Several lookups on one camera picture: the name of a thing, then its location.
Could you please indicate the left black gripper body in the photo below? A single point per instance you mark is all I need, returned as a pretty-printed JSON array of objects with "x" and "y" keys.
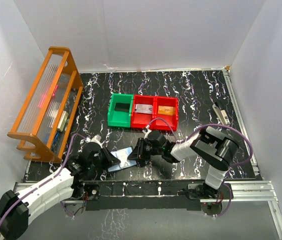
[{"x": 103, "y": 157}]

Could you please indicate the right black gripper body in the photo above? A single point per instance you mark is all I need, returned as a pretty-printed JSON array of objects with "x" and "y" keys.
[{"x": 141, "y": 149}]

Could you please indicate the red double plastic bin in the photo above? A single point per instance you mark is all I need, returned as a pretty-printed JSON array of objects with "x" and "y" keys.
[{"x": 156, "y": 121}]

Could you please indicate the green plastic bin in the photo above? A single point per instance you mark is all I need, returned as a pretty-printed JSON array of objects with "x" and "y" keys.
[{"x": 119, "y": 119}]

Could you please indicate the dark grey credit card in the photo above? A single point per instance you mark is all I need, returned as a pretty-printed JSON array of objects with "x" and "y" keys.
[{"x": 122, "y": 107}]

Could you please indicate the black silver stapler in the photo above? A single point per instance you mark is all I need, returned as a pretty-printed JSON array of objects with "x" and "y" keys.
[{"x": 220, "y": 112}]

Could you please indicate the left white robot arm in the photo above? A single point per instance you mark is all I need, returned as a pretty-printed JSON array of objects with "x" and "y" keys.
[{"x": 19, "y": 209}]

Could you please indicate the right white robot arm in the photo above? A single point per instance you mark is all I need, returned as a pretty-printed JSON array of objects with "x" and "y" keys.
[{"x": 213, "y": 146}]

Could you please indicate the orange credit card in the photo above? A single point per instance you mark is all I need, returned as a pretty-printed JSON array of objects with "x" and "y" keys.
[{"x": 166, "y": 110}]

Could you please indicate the silver credit card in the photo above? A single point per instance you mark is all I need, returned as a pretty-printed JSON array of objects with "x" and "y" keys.
[{"x": 143, "y": 108}]

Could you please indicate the white eraser box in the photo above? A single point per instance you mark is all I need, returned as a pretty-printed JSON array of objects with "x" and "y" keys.
[{"x": 62, "y": 121}]

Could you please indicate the wooden shelf rack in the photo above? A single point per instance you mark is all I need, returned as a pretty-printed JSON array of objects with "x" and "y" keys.
[{"x": 56, "y": 88}]

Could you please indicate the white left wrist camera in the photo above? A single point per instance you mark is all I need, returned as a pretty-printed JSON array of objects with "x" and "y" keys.
[{"x": 95, "y": 139}]

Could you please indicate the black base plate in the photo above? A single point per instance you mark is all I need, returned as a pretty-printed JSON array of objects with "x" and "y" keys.
[{"x": 149, "y": 194}]

